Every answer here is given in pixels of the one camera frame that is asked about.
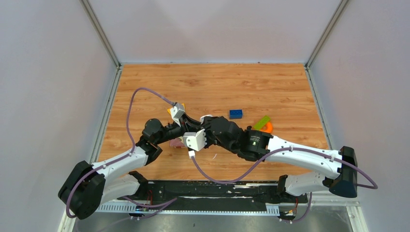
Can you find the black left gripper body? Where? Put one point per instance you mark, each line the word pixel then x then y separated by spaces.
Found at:
pixel 173 131

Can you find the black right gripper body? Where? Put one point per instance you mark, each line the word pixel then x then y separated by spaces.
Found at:
pixel 211 140

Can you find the white earbud charging case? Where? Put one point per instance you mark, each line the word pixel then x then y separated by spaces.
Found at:
pixel 203 118

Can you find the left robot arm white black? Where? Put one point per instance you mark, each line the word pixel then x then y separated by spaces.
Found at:
pixel 90 185

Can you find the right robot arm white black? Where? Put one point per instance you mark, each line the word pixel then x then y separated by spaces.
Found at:
pixel 333 170

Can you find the playing card deck box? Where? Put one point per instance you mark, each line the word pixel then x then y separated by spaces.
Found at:
pixel 176 143

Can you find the blue toy brick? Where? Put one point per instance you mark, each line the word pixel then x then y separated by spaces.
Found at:
pixel 235 114

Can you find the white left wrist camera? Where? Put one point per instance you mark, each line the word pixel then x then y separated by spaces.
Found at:
pixel 177 120

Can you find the yellow triangular plastic frame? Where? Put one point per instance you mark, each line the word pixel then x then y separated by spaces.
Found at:
pixel 177 110

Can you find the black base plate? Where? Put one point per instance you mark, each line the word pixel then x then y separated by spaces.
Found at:
pixel 242 196

